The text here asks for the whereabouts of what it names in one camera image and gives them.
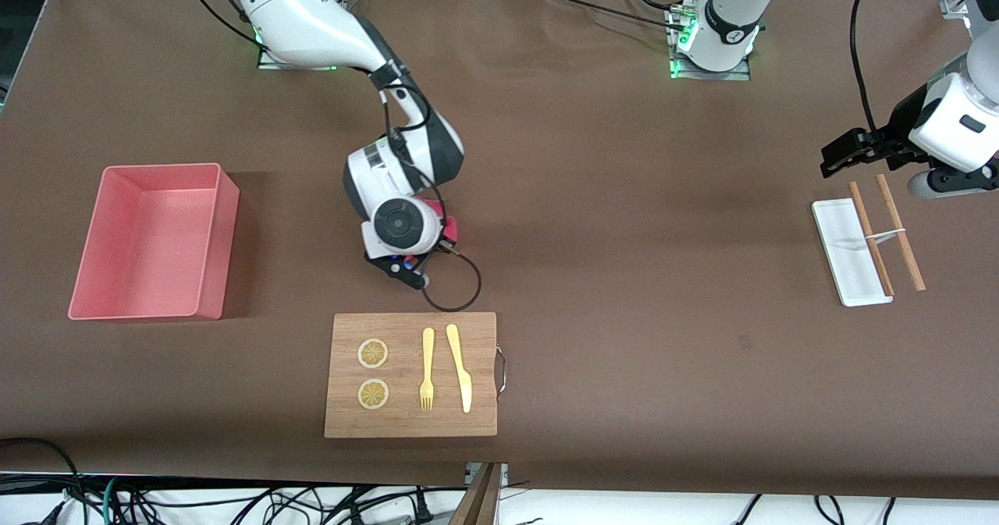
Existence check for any red cloth with grey backing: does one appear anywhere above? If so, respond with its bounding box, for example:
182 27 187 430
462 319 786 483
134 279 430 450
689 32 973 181
421 196 461 247

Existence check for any brown wooden stick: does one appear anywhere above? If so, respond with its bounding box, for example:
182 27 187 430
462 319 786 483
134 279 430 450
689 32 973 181
848 181 895 297
876 174 926 292

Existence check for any white rectangular tray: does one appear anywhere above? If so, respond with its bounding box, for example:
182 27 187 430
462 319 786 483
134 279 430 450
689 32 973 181
812 199 893 307

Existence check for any yellow plastic knife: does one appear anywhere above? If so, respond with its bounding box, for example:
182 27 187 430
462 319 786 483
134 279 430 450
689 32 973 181
446 324 473 414

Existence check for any yellow plastic fork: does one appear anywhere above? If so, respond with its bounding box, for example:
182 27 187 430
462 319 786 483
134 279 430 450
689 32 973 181
419 328 436 411

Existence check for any wooden plank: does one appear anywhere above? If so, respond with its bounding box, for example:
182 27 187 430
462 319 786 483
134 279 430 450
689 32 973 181
449 463 502 525

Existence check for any pink plastic bin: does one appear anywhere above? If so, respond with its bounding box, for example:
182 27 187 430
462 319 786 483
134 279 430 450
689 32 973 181
68 163 240 321

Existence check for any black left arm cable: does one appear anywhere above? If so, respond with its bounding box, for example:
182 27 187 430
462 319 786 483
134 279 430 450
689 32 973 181
850 0 900 148

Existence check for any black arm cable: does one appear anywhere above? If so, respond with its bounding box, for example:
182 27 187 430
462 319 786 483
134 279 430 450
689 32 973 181
850 0 900 148
381 87 483 314

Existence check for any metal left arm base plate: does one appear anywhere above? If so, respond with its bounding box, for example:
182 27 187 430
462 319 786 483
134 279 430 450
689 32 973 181
667 6 752 81

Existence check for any black cable on table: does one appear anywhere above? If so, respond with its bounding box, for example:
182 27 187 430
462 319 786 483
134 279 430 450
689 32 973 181
519 0 688 25

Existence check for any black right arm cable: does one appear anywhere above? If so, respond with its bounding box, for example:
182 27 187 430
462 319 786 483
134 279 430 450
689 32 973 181
381 87 483 314

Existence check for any wooden cutting board, metal handle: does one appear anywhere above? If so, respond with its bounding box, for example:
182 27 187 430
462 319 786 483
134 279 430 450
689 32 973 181
324 312 508 438

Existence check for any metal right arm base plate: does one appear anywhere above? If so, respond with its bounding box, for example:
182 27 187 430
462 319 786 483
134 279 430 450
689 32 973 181
258 40 339 71

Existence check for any black looped floor cable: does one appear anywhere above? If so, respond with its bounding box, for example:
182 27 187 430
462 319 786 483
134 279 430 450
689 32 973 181
0 436 88 525

